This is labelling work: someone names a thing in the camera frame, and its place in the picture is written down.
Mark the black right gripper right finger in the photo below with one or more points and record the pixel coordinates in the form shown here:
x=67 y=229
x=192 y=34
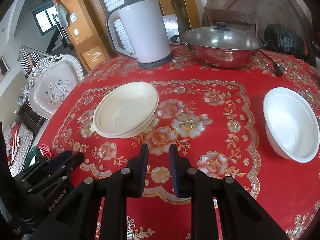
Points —
x=220 y=208

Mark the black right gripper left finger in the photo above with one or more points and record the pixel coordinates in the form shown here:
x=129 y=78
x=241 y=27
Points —
x=98 y=203

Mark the green plastic bowl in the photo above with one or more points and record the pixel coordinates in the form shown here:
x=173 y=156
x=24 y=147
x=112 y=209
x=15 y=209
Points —
x=33 y=156

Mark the large red glass plate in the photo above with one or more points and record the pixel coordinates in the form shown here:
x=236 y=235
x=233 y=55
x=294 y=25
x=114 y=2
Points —
x=45 y=151

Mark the red patterned sofa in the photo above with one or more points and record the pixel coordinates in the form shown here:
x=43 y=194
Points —
x=18 y=139

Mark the dark wooden sideboard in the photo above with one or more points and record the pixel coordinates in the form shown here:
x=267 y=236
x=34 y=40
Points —
x=30 y=117

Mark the white foam bowl far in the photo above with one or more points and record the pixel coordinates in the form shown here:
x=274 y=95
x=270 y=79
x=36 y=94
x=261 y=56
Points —
x=291 y=125

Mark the red floral tablecloth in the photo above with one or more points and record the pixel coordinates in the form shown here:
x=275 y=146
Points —
x=215 y=118

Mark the cream plastic bowl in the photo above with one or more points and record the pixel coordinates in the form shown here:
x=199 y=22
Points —
x=126 y=111

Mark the white ornate floral chair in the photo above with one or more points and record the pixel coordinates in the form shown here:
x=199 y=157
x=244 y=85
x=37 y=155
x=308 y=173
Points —
x=52 y=80

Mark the steel pot with lid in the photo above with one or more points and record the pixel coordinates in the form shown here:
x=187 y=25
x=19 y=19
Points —
x=220 y=46

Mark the black plastic bag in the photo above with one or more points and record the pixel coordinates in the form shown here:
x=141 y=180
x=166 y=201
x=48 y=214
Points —
x=282 y=39

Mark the white electric kettle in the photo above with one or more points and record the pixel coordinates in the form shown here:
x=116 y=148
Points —
x=143 y=23

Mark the round wooden table top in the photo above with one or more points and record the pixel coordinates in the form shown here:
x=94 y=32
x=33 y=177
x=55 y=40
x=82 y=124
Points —
x=293 y=14

